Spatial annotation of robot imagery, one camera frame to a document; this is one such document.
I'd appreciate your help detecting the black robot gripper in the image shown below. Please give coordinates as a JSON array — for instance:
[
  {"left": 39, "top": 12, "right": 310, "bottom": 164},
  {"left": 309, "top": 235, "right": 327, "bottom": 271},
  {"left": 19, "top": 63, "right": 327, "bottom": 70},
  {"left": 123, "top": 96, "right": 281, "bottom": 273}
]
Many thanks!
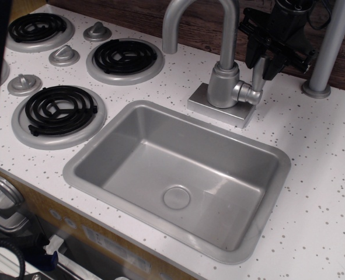
[{"left": 239, "top": 1, "right": 316, "bottom": 81}]

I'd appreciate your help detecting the grey faucet lever handle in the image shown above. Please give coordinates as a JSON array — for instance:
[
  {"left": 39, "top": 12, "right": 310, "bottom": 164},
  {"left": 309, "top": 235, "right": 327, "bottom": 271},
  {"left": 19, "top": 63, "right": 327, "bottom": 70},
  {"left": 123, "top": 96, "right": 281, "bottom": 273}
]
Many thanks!
[{"left": 252, "top": 54, "right": 270, "bottom": 100}]

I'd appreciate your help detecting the grey vertical support pole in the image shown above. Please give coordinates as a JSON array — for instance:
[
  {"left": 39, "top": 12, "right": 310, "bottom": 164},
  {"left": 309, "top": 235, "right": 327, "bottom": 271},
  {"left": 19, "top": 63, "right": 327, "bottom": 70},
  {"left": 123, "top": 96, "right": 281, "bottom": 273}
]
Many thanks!
[{"left": 302, "top": 0, "right": 345, "bottom": 99}]

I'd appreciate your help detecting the grey toy faucet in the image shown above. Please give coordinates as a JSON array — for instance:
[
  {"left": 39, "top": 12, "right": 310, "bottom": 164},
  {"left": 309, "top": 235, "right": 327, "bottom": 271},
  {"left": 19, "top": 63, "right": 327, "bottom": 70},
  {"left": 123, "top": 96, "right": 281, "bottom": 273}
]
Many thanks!
[{"left": 162, "top": 0, "right": 263, "bottom": 129}]

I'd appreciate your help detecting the back right black burner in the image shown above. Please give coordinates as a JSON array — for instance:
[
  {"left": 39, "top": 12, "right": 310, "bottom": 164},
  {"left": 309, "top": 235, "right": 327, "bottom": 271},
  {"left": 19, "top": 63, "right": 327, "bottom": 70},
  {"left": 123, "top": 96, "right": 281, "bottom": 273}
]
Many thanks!
[{"left": 86, "top": 38, "right": 164, "bottom": 86}]

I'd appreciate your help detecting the grey toy sink basin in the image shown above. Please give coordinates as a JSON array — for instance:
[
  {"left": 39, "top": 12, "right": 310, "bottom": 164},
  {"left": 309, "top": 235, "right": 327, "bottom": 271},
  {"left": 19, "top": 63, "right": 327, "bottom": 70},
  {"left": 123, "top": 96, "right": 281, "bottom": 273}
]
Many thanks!
[{"left": 63, "top": 100, "right": 291, "bottom": 264}]

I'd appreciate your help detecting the grey stove knob back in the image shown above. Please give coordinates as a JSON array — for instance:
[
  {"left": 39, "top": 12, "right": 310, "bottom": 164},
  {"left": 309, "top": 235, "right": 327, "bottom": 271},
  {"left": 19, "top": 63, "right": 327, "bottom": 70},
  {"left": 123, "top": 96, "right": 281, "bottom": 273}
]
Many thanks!
[{"left": 83, "top": 22, "right": 112, "bottom": 42}]

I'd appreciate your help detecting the grey stove knob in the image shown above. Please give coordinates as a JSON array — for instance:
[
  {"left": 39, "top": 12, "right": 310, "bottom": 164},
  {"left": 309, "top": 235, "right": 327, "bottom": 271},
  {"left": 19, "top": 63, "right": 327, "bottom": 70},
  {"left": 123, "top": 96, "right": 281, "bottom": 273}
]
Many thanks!
[
  {"left": 48, "top": 45, "right": 80, "bottom": 67},
  {"left": 7, "top": 74, "right": 42, "bottom": 97},
  {"left": 83, "top": 22, "right": 112, "bottom": 42}
]

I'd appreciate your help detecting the grey stove knob middle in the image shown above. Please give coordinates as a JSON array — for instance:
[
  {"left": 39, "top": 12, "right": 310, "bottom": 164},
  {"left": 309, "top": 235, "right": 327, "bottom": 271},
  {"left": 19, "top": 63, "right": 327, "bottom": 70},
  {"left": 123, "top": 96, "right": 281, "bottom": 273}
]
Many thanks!
[{"left": 48, "top": 45, "right": 80, "bottom": 67}]

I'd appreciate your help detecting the front right black burner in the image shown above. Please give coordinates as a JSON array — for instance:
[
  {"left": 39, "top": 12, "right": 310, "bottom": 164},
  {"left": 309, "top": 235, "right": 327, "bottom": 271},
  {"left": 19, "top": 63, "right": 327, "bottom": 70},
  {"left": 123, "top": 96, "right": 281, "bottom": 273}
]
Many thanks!
[{"left": 12, "top": 86, "right": 107, "bottom": 150}]

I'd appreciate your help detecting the back left black burner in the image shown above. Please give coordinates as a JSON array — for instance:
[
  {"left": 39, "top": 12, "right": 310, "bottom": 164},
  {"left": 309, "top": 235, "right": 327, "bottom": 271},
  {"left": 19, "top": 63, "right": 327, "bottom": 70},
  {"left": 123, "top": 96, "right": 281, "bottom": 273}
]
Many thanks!
[{"left": 6, "top": 13, "right": 75, "bottom": 53}]

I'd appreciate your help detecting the grey stove knob front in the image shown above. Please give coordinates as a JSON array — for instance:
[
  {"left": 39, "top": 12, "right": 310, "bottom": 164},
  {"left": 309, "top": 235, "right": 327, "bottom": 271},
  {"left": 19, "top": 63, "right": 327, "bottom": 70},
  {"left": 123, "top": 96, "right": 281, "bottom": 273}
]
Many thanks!
[{"left": 7, "top": 74, "right": 42, "bottom": 97}]

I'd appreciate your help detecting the left edge black burner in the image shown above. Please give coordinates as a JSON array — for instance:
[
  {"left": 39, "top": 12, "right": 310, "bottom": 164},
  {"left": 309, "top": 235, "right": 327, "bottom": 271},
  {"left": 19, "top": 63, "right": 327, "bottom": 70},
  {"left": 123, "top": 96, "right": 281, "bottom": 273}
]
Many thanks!
[{"left": 0, "top": 59, "right": 10, "bottom": 86}]

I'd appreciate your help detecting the grey oven dial knob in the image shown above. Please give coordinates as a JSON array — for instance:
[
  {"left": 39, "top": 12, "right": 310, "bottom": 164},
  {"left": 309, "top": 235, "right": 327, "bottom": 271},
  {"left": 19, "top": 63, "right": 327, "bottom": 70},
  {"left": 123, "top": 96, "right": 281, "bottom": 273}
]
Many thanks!
[{"left": 0, "top": 176, "right": 24, "bottom": 219}]

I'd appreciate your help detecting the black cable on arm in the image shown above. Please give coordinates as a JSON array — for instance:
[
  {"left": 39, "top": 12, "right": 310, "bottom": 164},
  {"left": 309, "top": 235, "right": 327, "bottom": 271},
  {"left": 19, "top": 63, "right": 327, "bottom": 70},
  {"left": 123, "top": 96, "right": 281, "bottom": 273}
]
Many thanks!
[{"left": 306, "top": 0, "right": 333, "bottom": 30}]

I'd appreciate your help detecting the grey oven door handle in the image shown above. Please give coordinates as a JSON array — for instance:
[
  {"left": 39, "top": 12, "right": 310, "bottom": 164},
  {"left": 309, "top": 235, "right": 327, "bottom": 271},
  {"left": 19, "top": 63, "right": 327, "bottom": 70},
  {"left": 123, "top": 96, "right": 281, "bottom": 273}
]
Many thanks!
[{"left": 0, "top": 212, "right": 30, "bottom": 235}]

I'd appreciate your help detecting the black coiled cable bottom left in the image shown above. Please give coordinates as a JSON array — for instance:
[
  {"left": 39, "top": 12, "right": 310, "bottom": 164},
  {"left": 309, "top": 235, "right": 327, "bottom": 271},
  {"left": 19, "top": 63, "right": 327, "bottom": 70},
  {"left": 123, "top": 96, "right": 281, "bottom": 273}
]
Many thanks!
[{"left": 0, "top": 236, "right": 27, "bottom": 278}]

